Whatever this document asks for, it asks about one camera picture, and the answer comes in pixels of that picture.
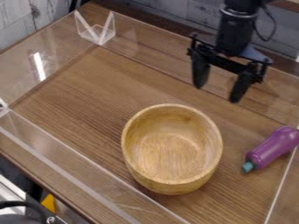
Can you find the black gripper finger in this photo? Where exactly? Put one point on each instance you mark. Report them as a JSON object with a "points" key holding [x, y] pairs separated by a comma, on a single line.
{"points": [[200, 68], [245, 79]]}

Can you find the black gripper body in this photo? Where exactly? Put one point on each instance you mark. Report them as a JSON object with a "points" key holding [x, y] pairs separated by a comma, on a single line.
{"points": [[231, 53]]}

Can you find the purple toy eggplant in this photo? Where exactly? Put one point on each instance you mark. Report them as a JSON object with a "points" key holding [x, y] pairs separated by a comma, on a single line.
{"points": [[280, 143]]}

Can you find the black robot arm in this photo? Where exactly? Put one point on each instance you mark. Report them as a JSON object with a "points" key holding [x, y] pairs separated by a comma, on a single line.
{"points": [[249, 5]]}

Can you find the brown wooden bowl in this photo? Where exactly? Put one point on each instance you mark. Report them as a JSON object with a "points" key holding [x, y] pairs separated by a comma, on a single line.
{"points": [[172, 147]]}

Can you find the clear acrylic corner bracket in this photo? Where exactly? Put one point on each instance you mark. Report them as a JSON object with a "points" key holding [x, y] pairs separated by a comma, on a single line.
{"points": [[98, 34]]}

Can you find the clear acrylic tray wall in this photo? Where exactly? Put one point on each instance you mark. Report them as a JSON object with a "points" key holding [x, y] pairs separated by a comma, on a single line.
{"points": [[65, 142]]}

